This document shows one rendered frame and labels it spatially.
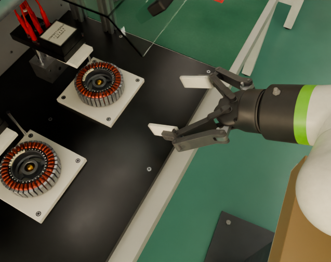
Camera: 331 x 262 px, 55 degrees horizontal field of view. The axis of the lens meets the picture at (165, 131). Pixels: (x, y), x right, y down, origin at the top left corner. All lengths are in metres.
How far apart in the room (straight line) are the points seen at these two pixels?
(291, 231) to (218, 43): 0.53
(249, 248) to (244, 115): 0.96
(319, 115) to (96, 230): 0.43
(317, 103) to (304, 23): 1.80
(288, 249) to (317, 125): 0.23
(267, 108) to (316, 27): 1.79
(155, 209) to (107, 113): 0.24
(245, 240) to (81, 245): 0.91
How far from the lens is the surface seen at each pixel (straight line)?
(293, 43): 2.12
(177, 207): 1.45
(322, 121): 0.48
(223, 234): 1.42
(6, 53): 0.89
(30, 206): 0.68
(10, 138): 0.64
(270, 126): 0.51
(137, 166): 0.67
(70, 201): 0.67
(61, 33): 0.72
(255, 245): 1.44
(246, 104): 0.53
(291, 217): 0.62
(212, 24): 0.97
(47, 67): 0.80
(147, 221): 0.66
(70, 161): 0.69
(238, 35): 0.95
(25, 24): 0.76
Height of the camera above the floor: 1.38
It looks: 60 degrees down
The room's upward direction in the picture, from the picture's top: straight up
